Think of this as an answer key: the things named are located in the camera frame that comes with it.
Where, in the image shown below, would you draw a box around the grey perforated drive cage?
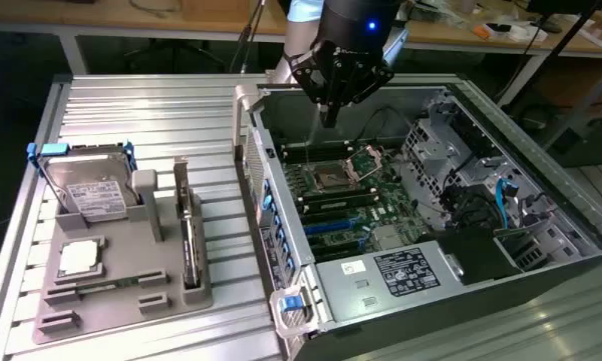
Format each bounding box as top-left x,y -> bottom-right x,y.
399,119 -> 466,189

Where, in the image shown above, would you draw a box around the open black PC case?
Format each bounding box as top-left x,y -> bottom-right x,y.
232,73 -> 602,361

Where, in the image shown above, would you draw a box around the black RAM slot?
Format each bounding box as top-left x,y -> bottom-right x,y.
283,148 -> 354,156
282,142 -> 351,150
284,154 -> 355,162

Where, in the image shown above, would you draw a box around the blue expansion slot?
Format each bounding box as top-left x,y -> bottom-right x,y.
304,220 -> 355,235

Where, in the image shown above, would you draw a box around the CPU socket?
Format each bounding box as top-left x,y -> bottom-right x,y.
308,162 -> 355,193

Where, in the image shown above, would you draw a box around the aluminium profile frame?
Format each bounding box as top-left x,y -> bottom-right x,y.
539,65 -> 602,151

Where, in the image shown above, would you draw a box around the green electronics pile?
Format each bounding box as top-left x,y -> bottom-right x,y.
410,0 -> 466,26

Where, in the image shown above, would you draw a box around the grey disk bay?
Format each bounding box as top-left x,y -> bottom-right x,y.
494,225 -> 555,272

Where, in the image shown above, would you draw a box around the black labelled RAM stick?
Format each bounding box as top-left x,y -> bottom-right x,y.
303,193 -> 380,212

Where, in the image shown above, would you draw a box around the graphics card black cooler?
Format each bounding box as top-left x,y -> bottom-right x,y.
172,155 -> 204,293

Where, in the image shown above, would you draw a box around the grey case latch handle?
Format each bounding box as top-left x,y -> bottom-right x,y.
268,284 -> 318,338

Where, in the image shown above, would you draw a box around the grey hanging cable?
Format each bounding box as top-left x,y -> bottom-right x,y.
229,0 -> 270,74

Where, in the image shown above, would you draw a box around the black box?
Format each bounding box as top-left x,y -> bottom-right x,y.
551,116 -> 602,168

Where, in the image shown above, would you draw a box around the metal socket cover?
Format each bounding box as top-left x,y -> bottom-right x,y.
343,144 -> 386,177

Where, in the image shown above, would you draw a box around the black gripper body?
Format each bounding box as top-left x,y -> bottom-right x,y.
318,0 -> 400,76

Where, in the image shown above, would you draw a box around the black monitor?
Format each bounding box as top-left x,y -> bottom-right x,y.
523,0 -> 602,17

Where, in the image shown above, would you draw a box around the black chair base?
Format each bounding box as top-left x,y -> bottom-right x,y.
123,37 -> 227,74

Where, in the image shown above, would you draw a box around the black wire bundle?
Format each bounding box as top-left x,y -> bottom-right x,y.
439,183 -> 501,231

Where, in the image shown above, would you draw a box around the black air shroud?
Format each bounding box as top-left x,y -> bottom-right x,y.
414,228 -> 523,287

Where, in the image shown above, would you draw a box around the green RAM stick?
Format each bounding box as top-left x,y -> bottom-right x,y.
72,276 -> 144,293

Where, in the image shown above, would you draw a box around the black expansion slot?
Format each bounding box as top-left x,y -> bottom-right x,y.
310,240 -> 362,261

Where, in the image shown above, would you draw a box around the silver CPU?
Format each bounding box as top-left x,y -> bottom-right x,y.
58,242 -> 101,274

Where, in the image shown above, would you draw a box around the grey parts rack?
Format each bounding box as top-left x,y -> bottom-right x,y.
30,168 -> 215,345

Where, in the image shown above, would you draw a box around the blue wire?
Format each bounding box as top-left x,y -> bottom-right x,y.
494,176 -> 518,230

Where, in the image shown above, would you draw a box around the grey power supply unit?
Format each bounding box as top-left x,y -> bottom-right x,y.
314,240 -> 466,329

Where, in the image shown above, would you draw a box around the silver chipset heat sink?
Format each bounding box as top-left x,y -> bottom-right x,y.
372,226 -> 402,250

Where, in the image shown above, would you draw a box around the green motherboard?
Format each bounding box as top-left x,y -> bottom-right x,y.
280,141 -> 435,264

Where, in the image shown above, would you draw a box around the hard disk blue caddy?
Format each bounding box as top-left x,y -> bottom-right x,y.
26,139 -> 141,223

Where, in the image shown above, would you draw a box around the black slanted pole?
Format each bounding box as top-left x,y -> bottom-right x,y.
551,0 -> 602,59

